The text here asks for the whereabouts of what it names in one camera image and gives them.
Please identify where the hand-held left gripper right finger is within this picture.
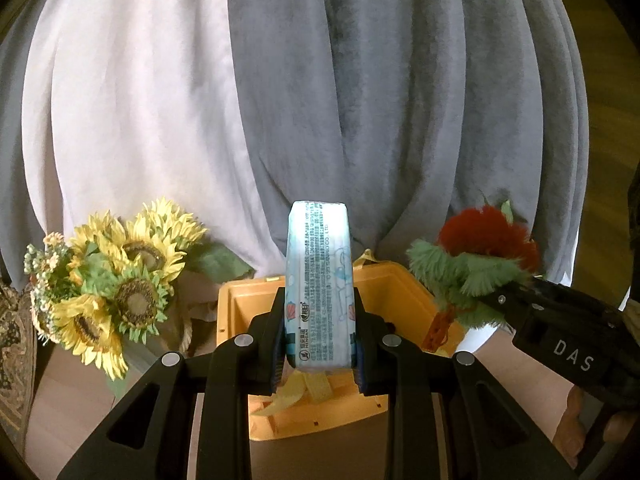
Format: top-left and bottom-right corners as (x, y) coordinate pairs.
(350, 287), (576, 480)

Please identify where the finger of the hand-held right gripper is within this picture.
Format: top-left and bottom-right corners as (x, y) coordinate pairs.
(480, 280), (540, 331)

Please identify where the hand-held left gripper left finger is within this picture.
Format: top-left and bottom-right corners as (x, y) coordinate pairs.
(57, 287), (287, 480)

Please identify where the red and green plush toy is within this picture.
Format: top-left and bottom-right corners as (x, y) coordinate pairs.
(406, 204), (542, 354)

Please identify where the orange plastic crate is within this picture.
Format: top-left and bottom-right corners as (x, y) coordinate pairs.
(216, 250), (465, 442)

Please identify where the light blue tissue packet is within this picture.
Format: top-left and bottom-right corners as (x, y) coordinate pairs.
(283, 199), (355, 374)

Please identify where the person's right hand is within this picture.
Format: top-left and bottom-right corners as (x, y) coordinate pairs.
(555, 390), (636, 456)

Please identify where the sunflower bouquet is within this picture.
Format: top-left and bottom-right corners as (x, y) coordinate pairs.
(50, 198), (257, 382)

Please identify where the grey curtain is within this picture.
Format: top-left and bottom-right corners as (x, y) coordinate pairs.
(226, 0), (588, 286)
(0, 5), (53, 286)

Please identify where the peach flower bunch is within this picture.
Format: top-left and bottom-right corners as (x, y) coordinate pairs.
(23, 231), (68, 336)

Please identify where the brown patterned cloth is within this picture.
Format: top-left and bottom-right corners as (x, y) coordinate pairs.
(0, 280), (40, 456)

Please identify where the pale pink curtain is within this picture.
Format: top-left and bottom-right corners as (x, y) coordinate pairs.
(21, 0), (293, 286)

